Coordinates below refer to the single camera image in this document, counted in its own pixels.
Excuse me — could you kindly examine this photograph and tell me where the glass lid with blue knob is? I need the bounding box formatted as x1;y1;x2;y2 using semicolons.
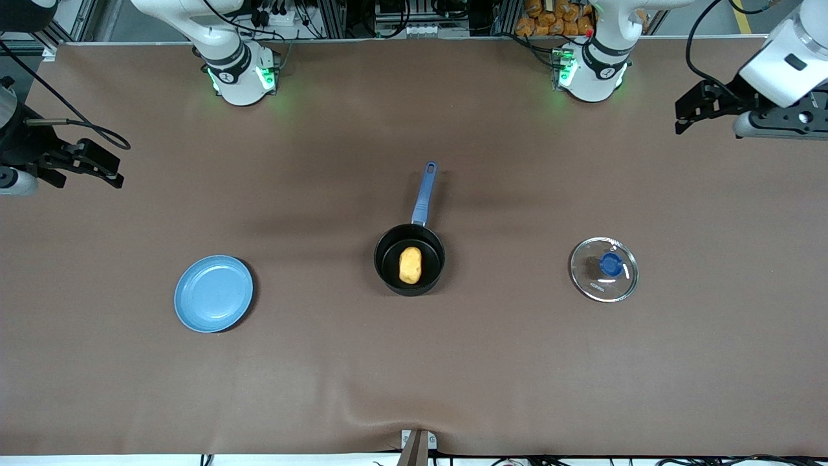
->
569;237;640;304

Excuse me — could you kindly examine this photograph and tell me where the yellow potato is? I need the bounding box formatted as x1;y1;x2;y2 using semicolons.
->
398;246;424;285

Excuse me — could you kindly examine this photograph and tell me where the bag of orange items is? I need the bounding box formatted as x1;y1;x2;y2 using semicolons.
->
516;0;596;38

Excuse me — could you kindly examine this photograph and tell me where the blue round plate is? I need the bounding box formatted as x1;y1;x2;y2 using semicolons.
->
173;254;255;334

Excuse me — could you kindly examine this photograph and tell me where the white power strip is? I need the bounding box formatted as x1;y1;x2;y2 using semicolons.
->
233;5;305;30

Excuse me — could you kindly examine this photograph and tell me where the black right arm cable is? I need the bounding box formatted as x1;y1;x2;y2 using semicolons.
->
0;39;132;151

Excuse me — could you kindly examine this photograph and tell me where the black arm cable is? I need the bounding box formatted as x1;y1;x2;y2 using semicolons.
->
685;0;745;99
0;39;132;151

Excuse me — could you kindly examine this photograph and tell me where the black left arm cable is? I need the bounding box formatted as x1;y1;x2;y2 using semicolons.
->
685;0;745;99

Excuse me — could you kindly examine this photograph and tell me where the aluminium frame profile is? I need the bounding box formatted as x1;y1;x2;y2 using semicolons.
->
40;0;120;62

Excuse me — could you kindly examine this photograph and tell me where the aluminium frame column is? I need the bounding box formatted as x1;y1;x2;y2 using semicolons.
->
317;0;350;38

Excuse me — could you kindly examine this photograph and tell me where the black pot with blue handle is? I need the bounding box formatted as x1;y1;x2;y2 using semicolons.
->
373;161;447;297

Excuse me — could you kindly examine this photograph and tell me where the metal table clamp bracket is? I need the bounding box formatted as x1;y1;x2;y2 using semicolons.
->
400;428;438;466

